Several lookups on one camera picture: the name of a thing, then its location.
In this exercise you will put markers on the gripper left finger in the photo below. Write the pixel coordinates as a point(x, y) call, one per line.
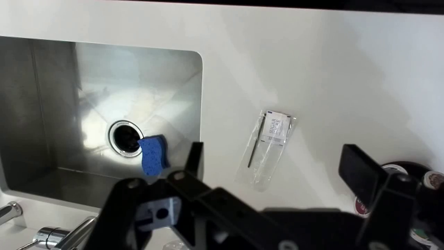
point(114, 215)

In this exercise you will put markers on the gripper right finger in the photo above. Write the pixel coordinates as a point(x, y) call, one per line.
point(364, 170)

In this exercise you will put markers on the black pod stand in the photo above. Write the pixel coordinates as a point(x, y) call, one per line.
point(414, 167)

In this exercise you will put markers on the clear plastic pack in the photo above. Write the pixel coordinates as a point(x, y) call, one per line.
point(267, 156)

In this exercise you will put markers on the white-lidded coffee pod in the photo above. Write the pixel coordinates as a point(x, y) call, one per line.
point(395, 168)

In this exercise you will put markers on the red-lidded coffee pod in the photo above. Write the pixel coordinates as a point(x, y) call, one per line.
point(360, 207)

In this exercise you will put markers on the chrome tap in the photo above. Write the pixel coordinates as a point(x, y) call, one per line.
point(52, 236)

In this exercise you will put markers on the blue sponge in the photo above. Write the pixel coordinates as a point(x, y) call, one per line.
point(152, 156)

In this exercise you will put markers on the brown-lidded coffee pod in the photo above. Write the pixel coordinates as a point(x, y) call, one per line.
point(434, 179)

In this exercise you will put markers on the green-lidded coffee pod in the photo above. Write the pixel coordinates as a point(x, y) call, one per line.
point(420, 236)

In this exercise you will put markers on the white sugar sachet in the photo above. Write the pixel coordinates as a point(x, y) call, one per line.
point(276, 127)

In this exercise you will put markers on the chrome tap lever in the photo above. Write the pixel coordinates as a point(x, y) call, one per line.
point(8, 211)

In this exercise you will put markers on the black stir stick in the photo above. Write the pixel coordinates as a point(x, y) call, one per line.
point(256, 144)

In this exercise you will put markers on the stainless steel sink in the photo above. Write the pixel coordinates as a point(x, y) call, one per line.
point(52, 121)

